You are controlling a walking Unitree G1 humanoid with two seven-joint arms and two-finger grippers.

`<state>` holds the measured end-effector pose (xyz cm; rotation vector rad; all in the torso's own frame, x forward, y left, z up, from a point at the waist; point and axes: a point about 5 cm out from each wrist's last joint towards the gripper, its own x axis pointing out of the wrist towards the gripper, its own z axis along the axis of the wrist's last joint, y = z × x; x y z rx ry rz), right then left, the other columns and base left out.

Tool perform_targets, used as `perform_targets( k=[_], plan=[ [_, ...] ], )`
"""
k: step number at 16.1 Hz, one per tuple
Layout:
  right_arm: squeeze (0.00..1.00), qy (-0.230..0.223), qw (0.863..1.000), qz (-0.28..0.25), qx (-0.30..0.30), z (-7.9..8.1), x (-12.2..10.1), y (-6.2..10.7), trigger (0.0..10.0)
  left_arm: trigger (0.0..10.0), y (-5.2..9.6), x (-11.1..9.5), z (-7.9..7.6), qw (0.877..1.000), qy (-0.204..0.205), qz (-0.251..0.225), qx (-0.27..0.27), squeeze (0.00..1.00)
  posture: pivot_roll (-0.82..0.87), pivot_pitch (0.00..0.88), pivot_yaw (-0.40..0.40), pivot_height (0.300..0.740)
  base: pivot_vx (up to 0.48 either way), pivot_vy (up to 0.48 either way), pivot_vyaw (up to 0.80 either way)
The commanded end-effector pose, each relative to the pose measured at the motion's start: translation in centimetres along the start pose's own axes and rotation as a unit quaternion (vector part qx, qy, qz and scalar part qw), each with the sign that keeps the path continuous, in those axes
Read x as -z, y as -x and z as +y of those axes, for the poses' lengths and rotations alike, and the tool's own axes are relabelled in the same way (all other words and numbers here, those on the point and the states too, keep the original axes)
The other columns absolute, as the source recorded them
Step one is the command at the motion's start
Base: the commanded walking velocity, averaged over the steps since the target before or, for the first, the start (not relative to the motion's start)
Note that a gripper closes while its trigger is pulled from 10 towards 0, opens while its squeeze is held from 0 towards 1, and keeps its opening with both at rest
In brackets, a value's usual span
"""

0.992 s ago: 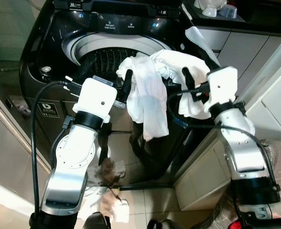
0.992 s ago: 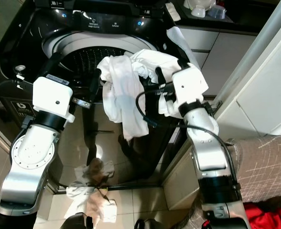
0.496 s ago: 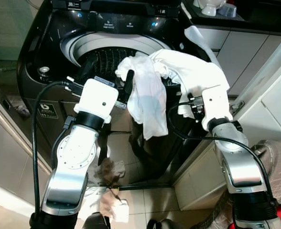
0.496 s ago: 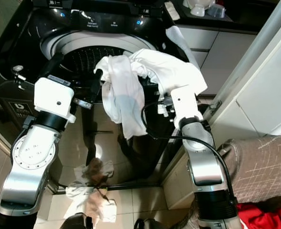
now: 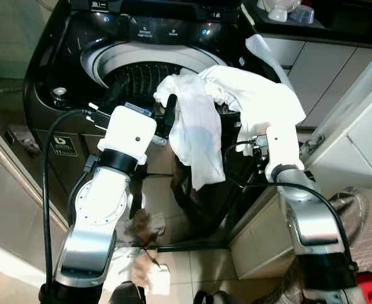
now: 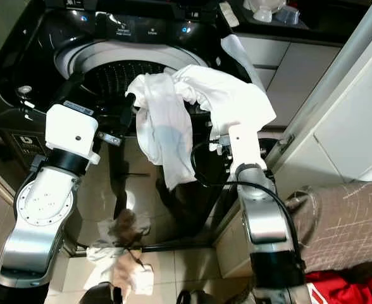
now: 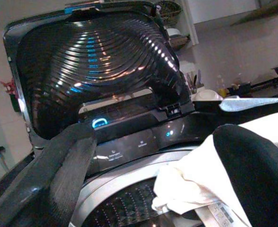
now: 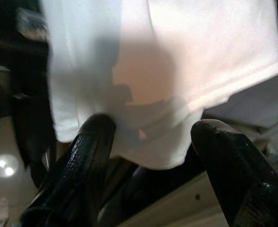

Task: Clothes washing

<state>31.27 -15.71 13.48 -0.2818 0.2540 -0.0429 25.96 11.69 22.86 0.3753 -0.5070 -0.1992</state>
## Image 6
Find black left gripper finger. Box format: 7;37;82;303
63;73;89;107
115;93;136;137

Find large white garment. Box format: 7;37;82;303
126;63;276;191

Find black top-load washing machine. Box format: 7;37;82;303
0;0;283;254

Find silver washer knob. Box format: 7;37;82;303
17;85;34;102

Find dark glass washer lid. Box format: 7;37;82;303
44;0;218;15

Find brown furry cloth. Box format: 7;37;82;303
113;212;152;267

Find white cabinet dark countertop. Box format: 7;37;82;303
224;0;370;110

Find white tall cabinet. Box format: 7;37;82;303
214;0;372;279

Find grey plaid laundry hamper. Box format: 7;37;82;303
287;180;372;273

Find white crumpled cloth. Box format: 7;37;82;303
85;244;155;295

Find black robot right leg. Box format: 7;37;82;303
177;289;212;304

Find black robot leg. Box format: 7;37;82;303
82;282;117;304
177;289;212;304

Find black robot left leg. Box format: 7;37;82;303
82;282;117;304

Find red garment white stripes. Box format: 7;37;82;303
306;269;372;304

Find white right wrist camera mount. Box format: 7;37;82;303
227;123;268;175

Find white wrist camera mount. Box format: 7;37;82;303
45;103;104;159
227;123;268;175

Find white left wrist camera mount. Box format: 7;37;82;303
45;103;104;159

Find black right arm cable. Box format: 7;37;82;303
189;136;307;273

